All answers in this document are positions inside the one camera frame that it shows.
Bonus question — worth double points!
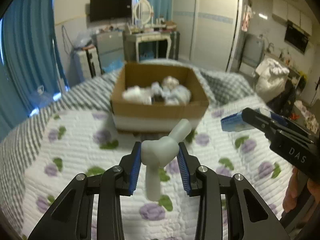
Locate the white dressing table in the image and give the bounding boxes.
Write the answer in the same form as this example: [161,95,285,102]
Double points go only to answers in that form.
[124,31,173,62]

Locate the white stuffed laundry bag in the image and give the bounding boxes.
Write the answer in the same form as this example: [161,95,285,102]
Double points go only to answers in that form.
[255,57,290,103]

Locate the hanging patterned cloth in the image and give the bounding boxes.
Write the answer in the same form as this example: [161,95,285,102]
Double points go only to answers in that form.
[241,5,253,32]

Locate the black wall television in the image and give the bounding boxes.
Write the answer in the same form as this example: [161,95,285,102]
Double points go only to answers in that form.
[89,0,132,22]

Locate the person right hand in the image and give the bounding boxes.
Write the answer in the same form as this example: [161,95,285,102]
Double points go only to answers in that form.
[283,167,319,222]

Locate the dark suitcase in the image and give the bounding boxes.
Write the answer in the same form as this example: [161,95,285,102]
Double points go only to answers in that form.
[170,31,180,60]

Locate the large blue window curtain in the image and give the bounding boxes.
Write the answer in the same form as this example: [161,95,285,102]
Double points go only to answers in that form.
[1,0,68,138]

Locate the clear water jug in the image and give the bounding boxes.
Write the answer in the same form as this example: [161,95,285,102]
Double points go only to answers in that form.
[28,85,53,108]

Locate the white cloth items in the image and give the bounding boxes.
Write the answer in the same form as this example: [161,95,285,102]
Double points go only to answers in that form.
[122,76,192,106]

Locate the brown cardboard box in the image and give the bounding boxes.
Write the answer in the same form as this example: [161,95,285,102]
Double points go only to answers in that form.
[111,63,209,133]

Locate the white sliding wardrobe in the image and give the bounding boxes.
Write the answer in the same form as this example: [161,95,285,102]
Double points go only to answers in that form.
[172,0,243,72]

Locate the small silver fridge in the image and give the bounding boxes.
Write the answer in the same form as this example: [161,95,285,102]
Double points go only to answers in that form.
[96,31,124,67]

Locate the black range hood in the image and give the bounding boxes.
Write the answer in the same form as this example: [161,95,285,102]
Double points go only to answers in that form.
[284,22,309,54]

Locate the white floral quilt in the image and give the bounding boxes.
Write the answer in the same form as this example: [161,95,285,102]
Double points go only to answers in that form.
[22,96,292,239]

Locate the grey washing machine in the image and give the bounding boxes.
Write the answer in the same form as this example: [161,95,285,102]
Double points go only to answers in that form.
[242,34,265,68]

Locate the white suitcase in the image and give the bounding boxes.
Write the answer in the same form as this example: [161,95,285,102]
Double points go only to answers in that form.
[73,46,101,82]

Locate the oval vanity mirror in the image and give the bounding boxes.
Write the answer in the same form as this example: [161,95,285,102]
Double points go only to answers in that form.
[132,0,153,28]

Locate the white upper cabinets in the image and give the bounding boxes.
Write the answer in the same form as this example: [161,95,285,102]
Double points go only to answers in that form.
[272,0,312,36]

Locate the grey checked bed sheet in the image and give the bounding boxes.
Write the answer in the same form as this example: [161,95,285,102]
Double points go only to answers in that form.
[1,68,268,239]

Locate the blue plastic bags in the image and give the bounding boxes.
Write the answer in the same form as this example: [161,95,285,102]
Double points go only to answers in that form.
[102,60,126,73]

